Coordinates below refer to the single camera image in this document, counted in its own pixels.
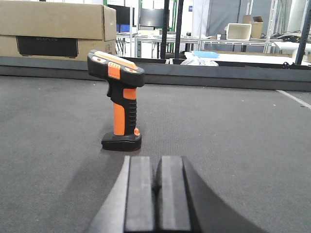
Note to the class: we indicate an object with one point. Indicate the blue storage bin background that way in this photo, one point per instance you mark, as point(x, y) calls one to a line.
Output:
point(123, 28)

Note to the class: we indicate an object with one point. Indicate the white workbench background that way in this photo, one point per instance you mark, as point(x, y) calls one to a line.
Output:
point(202, 43)

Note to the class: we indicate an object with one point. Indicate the blue flat tray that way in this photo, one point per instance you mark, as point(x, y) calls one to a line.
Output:
point(205, 54)

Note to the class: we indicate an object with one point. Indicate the orange black barcode scanner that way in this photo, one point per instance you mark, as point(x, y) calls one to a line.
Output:
point(123, 77)

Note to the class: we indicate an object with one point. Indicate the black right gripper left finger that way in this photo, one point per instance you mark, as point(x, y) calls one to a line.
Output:
point(129, 206)

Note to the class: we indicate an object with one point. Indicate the white plastic bin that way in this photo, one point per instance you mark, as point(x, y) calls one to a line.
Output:
point(238, 31)

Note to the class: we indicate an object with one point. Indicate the large brown cardboard box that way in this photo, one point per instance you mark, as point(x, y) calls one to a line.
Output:
point(55, 30)

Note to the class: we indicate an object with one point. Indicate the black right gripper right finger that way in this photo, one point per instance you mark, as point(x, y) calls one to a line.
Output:
point(186, 204)

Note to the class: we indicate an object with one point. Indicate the grey conveyor rear rail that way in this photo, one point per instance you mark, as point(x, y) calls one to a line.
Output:
point(225, 74)

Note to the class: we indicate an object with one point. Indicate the small open cardboard box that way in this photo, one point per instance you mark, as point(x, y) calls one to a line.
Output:
point(257, 25)

